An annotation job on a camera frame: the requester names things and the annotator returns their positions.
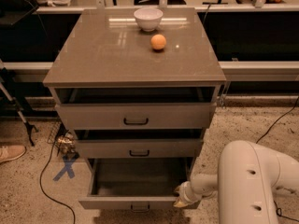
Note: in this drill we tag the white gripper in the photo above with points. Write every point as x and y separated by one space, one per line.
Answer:
188 193

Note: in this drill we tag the grey bottom drawer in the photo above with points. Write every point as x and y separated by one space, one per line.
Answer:
139 185

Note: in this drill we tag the grey drawer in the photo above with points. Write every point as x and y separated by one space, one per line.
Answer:
139 185
140 116
139 148

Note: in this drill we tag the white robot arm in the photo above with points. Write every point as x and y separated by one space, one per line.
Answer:
248 176

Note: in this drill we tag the grey middle drawer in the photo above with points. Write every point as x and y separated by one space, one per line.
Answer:
139 148

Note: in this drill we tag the grey three-drawer cabinet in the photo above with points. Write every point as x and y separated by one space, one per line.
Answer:
108 60

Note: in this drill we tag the grey top drawer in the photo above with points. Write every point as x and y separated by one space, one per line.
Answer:
140 116

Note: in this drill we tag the blue tape cross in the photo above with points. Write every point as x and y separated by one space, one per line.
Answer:
67 169

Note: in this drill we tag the orange fruit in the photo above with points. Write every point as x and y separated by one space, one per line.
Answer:
158 42

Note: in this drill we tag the tan shoe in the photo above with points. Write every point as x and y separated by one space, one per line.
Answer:
11 153

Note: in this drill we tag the white ceramic bowl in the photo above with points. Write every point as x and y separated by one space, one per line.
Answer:
148 18

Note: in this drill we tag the black tripod leg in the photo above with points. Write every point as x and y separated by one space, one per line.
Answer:
29 127

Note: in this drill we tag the wire basket with items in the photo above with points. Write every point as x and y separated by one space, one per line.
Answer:
62 139

